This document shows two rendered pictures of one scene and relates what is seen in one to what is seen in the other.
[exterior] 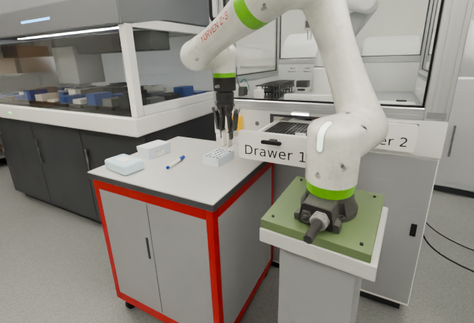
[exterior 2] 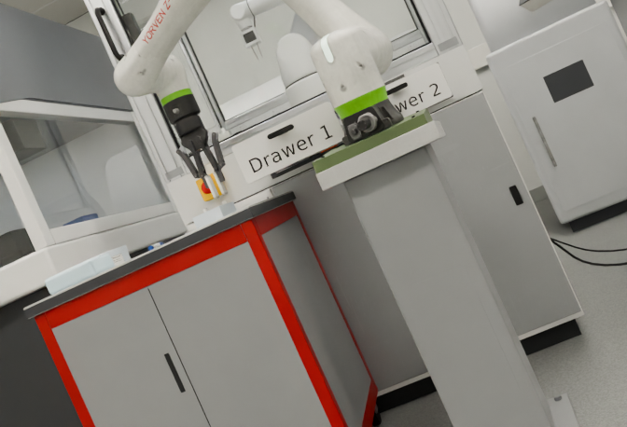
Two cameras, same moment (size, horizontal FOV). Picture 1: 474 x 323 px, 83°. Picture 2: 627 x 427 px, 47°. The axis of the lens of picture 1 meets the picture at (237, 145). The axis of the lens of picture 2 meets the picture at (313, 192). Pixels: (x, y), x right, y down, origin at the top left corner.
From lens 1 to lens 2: 1.09 m
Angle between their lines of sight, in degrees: 26
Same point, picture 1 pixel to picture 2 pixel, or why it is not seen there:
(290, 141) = (303, 120)
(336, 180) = (362, 81)
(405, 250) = (526, 229)
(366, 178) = not seen: hidden behind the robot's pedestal
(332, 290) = (424, 199)
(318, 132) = (321, 44)
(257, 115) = not seen: hidden behind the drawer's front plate
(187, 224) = (224, 271)
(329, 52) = not seen: outside the picture
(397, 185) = (463, 148)
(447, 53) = not seen: outside the picture
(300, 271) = (383, 204)
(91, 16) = not seen: outside the picture
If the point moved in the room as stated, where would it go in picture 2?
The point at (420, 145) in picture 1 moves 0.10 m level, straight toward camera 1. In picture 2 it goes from (454, 85) to (452, 84)
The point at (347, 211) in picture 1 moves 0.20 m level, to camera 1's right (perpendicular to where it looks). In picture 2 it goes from (391, 113) to (461, 83)
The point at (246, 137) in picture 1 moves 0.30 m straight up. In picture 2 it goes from (245, 148) to (199, 46)
